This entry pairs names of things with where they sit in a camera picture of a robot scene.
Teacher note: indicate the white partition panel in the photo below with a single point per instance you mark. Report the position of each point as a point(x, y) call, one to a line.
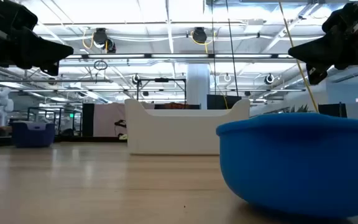
point(109, 119)

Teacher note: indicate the black rig frame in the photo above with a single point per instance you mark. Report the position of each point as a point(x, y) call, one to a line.
point(162, 80)

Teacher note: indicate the blue storage bin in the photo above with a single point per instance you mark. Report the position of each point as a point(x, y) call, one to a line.
point(33, 135)

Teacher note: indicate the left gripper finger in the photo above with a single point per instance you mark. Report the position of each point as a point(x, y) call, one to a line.
point(51, 68)
point(42, 49)

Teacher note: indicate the white plastic basket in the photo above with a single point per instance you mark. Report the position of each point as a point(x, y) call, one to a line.
point(172, 133)

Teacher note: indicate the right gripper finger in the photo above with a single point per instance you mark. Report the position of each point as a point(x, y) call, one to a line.
point(319, 49)
point(317, 73)

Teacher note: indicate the potted succulent plant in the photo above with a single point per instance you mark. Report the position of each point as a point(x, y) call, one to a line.
point(297, 109)

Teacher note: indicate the small black ceiling reel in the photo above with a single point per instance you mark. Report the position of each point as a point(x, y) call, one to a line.
point(135, 79)
point(269, 79)

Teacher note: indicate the white structural column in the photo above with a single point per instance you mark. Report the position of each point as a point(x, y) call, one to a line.
point(198, 84)

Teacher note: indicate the black metal rack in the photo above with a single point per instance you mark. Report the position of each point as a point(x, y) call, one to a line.
point(54, 121)

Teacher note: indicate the blue measuring cup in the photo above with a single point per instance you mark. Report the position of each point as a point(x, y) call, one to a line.
point(291, 161)

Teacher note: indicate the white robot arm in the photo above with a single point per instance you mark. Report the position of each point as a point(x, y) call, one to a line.
point(0, 105)

